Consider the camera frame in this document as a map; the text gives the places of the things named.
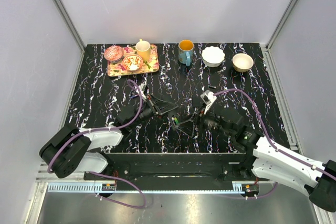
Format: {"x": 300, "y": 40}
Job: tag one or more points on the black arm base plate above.
{"x": 225, "y": 166}

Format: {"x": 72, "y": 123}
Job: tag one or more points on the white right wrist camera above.
{"x": 208, "y": 98}

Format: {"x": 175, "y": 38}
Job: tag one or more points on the orange patterned bowl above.
{"x": 132, "y": 62}

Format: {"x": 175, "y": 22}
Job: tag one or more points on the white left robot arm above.
{"x": 68, "y": 150}

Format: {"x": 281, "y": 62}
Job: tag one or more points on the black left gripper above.
{"x": 152, "y": 102}

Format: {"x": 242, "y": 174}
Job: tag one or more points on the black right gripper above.
{"x": 188, "y": 126}

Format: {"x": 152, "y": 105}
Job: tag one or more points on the pink patterned bowl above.
{"x": 114, "y": 54}

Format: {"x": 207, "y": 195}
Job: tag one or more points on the yellow mug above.
{"x": 143, "y": 49}

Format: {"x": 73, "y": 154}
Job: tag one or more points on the black remote battery cover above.
{"x": 196, "y": 102}

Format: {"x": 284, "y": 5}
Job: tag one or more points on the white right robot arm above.
{"x": 266, "y": 159}

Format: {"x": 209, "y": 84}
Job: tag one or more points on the aluminium front rail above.
{"x": 147, "y": 183}

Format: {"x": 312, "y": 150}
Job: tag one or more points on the black remote control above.
{"x": 171, "y": 117}

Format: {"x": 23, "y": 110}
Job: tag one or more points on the cream round bowl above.
{"x": 242, "y": 62}

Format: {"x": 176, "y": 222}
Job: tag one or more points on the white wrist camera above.
{"x": 208, "y": 98}
{"x": 141, "y": 90}

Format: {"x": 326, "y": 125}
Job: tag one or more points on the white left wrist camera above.
{"x": 141, "y": 90}

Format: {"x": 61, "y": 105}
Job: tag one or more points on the white scalloped bowl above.
{"x": 212, "y": 56}

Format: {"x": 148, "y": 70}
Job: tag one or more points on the blue mug orange inside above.
{"x": 186, "y": 51}

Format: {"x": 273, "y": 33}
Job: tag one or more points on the floral rectangular tray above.
{"x": 117, "y": 69}

